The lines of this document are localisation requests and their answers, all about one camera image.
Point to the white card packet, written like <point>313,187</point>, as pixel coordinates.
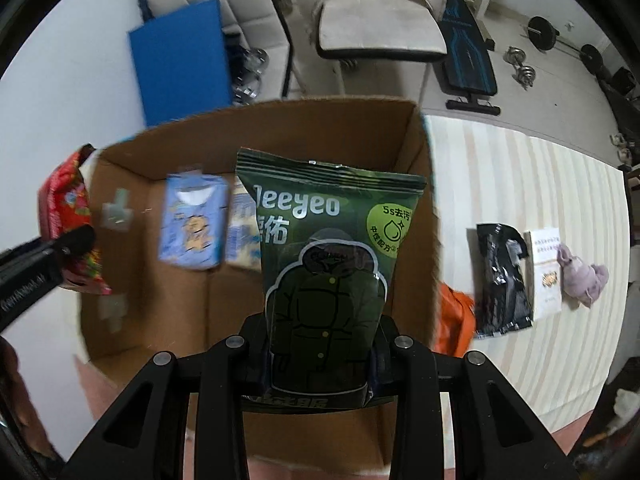
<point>547,280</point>

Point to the pile of chrome dumbbells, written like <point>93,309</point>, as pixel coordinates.
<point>250,75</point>

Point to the chrome dumbbell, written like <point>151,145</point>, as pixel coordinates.
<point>520,67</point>

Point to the black and blue weight bench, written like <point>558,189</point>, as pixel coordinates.
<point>467,55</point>

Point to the cream office chair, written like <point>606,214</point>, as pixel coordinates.
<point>380,30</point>

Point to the blue cartoon tissue packet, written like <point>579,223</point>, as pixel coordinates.
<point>192,225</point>

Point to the orange packet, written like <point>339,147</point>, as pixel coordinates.
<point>452,320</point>

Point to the striped beige blanket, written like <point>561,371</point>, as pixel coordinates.
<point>500,175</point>

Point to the red floral packet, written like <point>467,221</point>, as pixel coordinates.
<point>65,200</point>

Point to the brown cardboard box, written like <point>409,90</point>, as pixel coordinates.
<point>150,300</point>

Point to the white and blue tissue packet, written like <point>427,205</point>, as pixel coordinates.
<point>242,230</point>

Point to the green wipes packet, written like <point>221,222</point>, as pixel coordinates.
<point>320,260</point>

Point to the black barbell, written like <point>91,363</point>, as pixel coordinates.
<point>542,32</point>

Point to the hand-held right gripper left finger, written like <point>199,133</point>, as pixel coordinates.
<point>252,360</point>

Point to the person's left forearm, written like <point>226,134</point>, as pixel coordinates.
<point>15,400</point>

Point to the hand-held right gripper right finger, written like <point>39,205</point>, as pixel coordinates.
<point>387,360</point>

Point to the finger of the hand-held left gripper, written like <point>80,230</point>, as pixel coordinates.
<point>60,245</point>

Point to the purple plush toy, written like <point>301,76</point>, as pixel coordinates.
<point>582,275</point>

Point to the blue foam mat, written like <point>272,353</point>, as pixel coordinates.
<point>182,60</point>

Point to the black plastic packet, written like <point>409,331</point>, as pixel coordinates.
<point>500,280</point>

